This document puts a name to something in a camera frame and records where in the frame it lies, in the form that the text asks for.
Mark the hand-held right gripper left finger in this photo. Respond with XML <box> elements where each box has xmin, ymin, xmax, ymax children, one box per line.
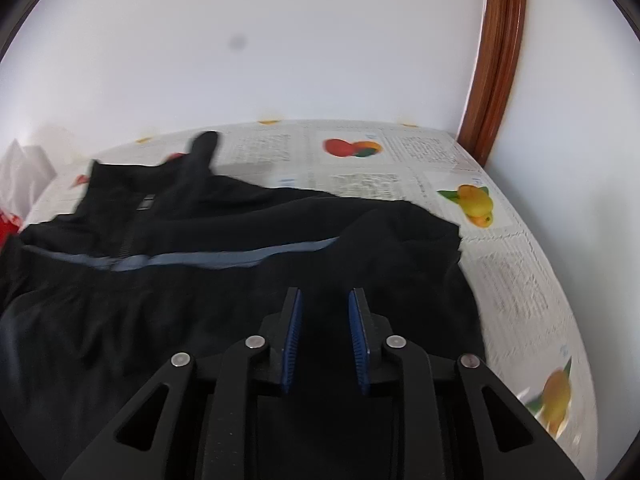
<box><xmin>62</xmin><ymin>287</ymin><xmax>304</xmax><ymax>480</ymax></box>

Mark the brown wooden door frame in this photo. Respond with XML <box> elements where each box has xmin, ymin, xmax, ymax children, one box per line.
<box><xmin>457</xmin><ymin>0</ymin><xmax>529</xmax><ymax>166</ymax></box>

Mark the red paper gift bag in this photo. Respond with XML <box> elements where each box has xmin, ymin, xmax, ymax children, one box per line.
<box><xmin>0</xmin><ymin>207</ymin><xmax>24</xmax><ymax>252</ymax></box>

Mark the black white blue jacket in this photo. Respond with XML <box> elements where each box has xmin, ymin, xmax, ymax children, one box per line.
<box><xmin>0</xmin><ymin>131</ymin><xmax>489</xmax><ymax>480</ymax></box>

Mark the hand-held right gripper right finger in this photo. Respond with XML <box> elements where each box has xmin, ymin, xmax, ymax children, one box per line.
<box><xmin>348</xmin><ymin>287</ymin><xmax>586</xmax><ymax>480</ymax></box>

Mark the white plastic bag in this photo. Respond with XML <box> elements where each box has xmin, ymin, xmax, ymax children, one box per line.
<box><xmin>0</xmin><ymin>125</ymin><xmax>77</xmax><ymax>212</ymax></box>

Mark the fruit print bed sheet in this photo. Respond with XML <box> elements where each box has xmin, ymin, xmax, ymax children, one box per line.
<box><xmin>30</xmin><ymin>119</ymin><xmax>599</xmax><ymax>461</ymax></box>

